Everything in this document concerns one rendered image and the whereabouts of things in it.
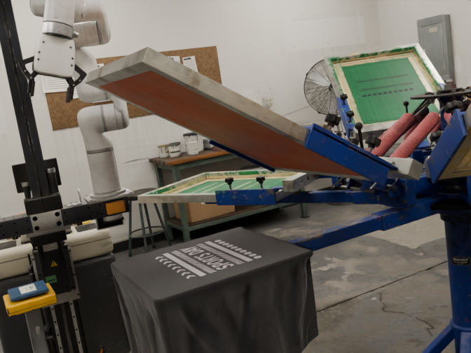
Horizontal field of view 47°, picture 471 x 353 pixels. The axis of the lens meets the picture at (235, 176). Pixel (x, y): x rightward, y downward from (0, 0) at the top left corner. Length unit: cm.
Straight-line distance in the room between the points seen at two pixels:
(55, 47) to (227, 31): 462
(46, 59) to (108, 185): 61
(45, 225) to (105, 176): 26
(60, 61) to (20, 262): 122
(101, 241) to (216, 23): 387
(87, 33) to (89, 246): 101
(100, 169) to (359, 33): 549
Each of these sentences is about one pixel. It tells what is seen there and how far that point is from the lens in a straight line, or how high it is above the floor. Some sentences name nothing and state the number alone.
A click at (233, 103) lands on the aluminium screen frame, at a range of 133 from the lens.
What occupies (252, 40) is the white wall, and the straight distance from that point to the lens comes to 615.
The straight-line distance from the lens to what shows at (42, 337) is 168.
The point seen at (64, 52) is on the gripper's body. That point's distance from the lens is 148.
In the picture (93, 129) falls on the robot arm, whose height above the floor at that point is 137.
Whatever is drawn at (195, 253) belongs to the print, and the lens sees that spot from 170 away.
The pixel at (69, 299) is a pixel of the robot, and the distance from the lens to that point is 245.
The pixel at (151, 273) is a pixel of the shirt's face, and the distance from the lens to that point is 160.
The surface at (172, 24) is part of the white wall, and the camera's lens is 576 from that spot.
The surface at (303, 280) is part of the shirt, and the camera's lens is 159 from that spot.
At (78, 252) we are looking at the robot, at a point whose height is 83.
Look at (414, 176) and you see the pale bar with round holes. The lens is 163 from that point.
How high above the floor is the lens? 143
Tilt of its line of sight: 9 degrees down
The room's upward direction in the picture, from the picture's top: 8 degrees counter-clockwise
